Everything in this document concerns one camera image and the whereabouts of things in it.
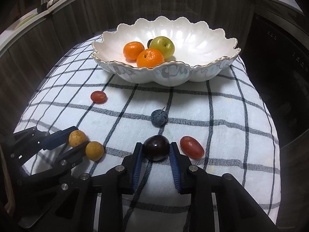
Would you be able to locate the large red grape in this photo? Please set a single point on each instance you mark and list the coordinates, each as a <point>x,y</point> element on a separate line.
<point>191,147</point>

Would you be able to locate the large orange mandarin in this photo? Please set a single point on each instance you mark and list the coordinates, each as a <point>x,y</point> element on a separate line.
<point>150,58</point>

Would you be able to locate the dark purple plum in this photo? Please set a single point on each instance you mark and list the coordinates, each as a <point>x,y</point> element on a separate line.
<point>156,148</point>

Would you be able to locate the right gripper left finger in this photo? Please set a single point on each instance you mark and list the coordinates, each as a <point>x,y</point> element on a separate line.
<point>121,179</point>

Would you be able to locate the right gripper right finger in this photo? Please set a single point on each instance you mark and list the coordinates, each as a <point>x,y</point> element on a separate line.
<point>192,180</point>

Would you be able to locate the blue wrinkled fruit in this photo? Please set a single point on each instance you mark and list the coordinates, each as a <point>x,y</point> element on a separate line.
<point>158,117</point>

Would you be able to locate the small orange mandarin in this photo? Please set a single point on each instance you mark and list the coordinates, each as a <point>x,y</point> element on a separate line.
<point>132,50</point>

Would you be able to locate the green apple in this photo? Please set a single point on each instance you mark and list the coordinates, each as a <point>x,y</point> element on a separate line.
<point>164,45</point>

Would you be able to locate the yellow longan fruit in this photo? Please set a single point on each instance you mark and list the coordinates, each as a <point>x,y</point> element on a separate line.
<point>76,138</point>
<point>94,150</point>

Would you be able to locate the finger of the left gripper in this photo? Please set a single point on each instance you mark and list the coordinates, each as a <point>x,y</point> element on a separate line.
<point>71,158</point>
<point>30,141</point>

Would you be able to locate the checkered white cloth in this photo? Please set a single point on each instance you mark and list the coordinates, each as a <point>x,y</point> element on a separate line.
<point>226,115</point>

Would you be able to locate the white scalloped bowl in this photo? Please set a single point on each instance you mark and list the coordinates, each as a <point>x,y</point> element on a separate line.
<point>200,52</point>

